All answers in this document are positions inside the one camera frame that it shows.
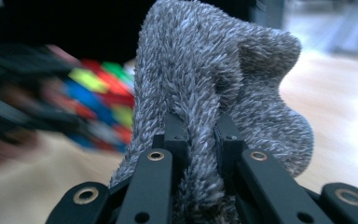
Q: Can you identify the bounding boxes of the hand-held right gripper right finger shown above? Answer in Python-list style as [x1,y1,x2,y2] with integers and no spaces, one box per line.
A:
[213,111,250,189]

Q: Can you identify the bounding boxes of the multicoloured puzzle cube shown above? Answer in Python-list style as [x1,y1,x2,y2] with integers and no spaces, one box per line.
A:
[43,58,136,154]

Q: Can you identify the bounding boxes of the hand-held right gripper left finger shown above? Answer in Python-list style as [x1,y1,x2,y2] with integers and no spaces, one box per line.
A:
[151,111,190,189]

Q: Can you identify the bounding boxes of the grey fuzzy sock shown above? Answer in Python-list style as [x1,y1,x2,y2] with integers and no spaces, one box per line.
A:
[108,0,315,224]

